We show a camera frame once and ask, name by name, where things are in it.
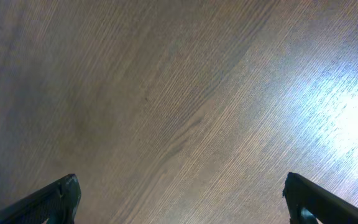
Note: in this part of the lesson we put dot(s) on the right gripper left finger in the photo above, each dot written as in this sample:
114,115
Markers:
55,203

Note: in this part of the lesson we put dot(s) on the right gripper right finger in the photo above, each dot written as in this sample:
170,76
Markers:
307,202

